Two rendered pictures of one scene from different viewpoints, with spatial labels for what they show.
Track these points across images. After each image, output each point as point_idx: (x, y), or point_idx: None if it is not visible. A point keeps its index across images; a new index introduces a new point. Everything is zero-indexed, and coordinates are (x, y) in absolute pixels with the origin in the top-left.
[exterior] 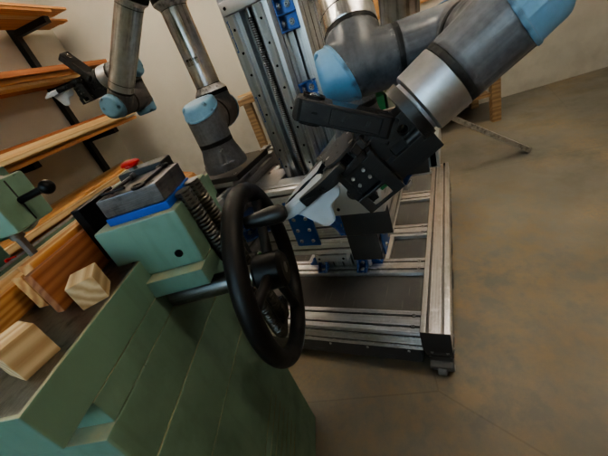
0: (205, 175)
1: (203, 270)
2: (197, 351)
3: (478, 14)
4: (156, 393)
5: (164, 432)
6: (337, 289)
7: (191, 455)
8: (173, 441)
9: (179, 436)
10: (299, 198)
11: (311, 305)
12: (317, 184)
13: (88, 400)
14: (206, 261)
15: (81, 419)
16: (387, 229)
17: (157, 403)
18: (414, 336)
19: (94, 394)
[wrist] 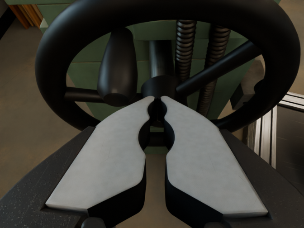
0: None
1: (133, 25)
2: (143, 62)
3: None
4: (88, 45)
5: (81, 61)
6: (301, 175)
7: (92, 82)
8: (84, 68)
9: (90, 71)
10: (97, 124)
11: (278, 149)
12: (33, 184)
13: (32, 0)
14: (149, 23)
15: (24, 4)
16: None
17: (86, 49)
18: None
19: (39, 2)
